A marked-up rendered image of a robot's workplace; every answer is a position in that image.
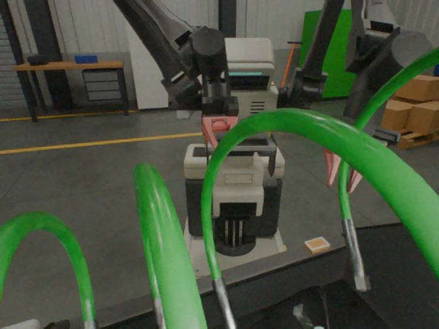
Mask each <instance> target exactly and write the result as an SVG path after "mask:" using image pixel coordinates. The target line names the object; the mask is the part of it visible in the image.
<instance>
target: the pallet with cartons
mask: <svg viewBox="0 0 439 329"><path fill-rule="evenodd" d="M380 127H382V128H385V129H390V130H392V131H397V132H399V133H400V138H399V141H398V143H397V146H398V147H399V148H403V149H404V150H406V149H409V148H412V147H415V146H420V145H423V144H427V143H430V142H434V141H435V140H439V134H437V133H435V132H438V131H439V78H438V77H437V76H426V75H420V74H419V75H417V76H416V77H415V78H413V79H412V80H410V81H409V82H408V83H406V85H404V86H403V87H401V88H400V89H398V90H396V94H395V95H393V96H392V99H390V101H388V102H387V105H385V111H384V114H383V119H382V123H381V126H380ZM420 136H421V138H422V139H419V140H412V138H417V137H420Z"/></svg>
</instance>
